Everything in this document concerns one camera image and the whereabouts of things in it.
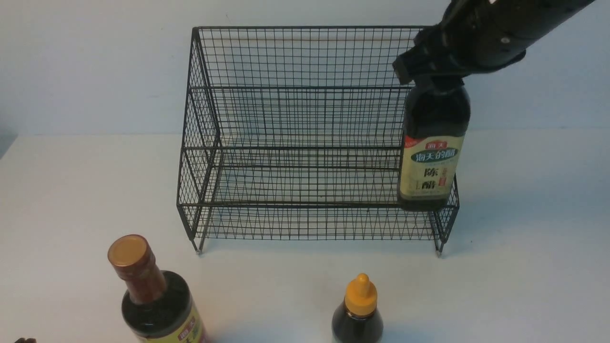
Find vinegar bottle gold cap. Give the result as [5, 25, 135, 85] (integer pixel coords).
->
[397, 77, 471, 212]

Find black wire mesh rack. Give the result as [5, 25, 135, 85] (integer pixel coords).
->
[176, 26, 459, 256]

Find dark brown object at edge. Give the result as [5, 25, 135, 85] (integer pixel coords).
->
[14, 337, 37, 343]

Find soy sauce bottle brown cap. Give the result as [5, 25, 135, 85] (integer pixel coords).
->
[107, 234, 211, 343]

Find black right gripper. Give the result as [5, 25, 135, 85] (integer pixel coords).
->
[392, 0, 527, 85]

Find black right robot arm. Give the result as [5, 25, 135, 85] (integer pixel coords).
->
[392, 0, 591, 84]

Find small dark bottle yellow cap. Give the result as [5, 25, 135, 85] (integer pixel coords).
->
[332, 273, 384, 343]

